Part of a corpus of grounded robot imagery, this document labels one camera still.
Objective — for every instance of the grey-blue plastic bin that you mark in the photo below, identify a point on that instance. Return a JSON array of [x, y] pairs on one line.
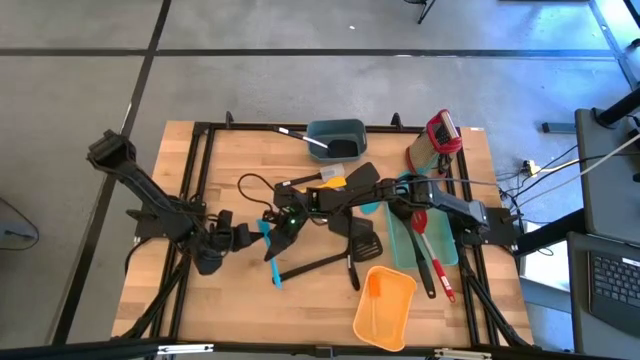
[[350, 127]]

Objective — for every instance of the long teal spatula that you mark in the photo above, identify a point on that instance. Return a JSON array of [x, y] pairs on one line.
[[274, 270]]

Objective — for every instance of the steel box grater red trim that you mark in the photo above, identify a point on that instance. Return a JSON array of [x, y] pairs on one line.
[[430, 150]]

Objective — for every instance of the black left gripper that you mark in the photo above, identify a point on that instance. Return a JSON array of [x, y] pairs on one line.
[[232, 232]]

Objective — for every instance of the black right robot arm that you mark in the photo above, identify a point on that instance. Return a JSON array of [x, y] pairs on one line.
[[450, 202]]

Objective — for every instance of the thin black slotted spatula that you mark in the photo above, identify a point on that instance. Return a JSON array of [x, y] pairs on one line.
[[369, 246]]

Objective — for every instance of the large black serving spoon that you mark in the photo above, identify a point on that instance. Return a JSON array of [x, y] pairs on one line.
[[422, 270]]

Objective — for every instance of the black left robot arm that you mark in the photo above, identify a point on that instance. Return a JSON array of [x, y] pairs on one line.
[[145, 190]]

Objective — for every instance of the black aluminium table frame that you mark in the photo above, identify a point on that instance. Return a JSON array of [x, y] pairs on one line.
[[250, 127]]

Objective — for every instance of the small black ladle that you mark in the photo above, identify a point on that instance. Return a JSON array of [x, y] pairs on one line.
[[310, 267]]

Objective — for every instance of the black turner steel shaft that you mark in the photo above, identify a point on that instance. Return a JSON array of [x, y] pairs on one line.
[[342, 149]]

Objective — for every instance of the teal plastic tray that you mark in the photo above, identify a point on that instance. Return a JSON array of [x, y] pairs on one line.
[[445, 240]]

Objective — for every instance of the grey desk top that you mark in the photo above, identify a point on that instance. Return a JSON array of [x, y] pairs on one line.
[[605, 175]]

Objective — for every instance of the red slotted spoon steel shaft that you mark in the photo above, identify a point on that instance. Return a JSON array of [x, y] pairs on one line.
[[419, 222]]

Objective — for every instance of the black frame hook bracket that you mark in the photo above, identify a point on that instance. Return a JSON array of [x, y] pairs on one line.
[[396, 120], [229, 119]]

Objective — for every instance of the orange plastic bin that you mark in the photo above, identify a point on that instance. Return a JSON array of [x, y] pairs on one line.
[[395, 320]]

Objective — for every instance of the grey laptop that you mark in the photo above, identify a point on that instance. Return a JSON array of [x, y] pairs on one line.
[[615, 280]]

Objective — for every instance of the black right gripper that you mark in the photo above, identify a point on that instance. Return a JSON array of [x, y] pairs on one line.
[[300, 200]]

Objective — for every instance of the short teal scraper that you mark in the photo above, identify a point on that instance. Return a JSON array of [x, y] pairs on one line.
[[370, 207]]

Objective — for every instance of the blue-grey floor bar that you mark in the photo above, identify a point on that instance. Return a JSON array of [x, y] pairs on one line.
[[557, 127]]

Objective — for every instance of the black rig beam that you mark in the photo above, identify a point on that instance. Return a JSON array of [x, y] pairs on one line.
[[100, 350]]

